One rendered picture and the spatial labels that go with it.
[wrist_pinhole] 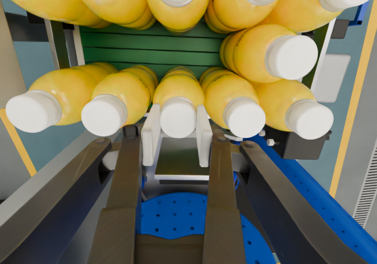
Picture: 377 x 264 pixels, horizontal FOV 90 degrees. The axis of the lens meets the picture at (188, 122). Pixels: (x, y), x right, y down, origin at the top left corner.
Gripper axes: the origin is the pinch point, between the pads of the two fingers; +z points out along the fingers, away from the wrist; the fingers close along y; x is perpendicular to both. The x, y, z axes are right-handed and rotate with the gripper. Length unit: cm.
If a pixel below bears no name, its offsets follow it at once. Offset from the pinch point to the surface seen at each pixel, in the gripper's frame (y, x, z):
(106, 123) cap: -7.3, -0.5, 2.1
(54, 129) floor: -92, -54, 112
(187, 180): 1.5, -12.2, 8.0
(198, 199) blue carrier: 4.4, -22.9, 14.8
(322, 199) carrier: 51, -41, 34
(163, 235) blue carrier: -2.1, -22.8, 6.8
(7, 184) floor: -141, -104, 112
